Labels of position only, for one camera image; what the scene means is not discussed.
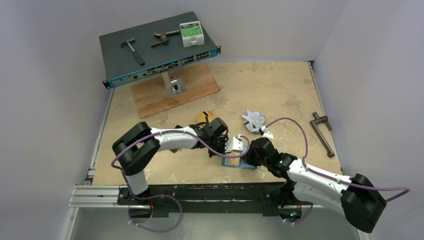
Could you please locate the blue card holder wallet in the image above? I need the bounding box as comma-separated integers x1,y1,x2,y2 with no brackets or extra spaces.
221,157,257,170

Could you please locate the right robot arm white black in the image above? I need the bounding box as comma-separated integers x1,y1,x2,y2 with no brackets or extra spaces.
241,137,387,233

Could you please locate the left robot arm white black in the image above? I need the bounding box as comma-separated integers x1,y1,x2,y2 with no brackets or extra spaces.
112,117,229,205

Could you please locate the gold credit card stack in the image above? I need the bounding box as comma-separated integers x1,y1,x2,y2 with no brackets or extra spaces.
196,110,216,124

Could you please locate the wooden board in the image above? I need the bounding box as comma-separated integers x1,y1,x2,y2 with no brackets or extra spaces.
130,62,220,119

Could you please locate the small hammer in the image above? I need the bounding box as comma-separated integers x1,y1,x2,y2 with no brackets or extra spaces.
120,37,145,66

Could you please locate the white green electrical module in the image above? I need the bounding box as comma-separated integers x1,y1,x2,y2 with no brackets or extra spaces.
179,21,205,48

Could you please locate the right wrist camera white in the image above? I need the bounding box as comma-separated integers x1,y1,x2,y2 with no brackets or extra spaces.
259,126,274,142

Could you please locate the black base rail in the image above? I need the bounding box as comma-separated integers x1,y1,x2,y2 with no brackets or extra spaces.
117,182,310,221

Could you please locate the metal door lever handle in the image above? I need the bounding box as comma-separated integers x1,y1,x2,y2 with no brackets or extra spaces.
309,111,336,158

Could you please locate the metal stand bracket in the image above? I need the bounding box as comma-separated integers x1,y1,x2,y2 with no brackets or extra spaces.
161,71,187,98

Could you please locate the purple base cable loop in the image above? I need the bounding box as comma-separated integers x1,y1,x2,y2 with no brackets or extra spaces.
127,193,184,233

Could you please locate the bronze door handle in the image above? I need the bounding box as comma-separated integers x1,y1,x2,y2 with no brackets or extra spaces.
150,29,180,48

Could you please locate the network switch grey teal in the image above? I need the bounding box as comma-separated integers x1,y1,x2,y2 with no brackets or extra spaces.
99,11,222,89

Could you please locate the aluminium frame rail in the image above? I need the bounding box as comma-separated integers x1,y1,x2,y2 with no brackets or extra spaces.
66,158,369,240

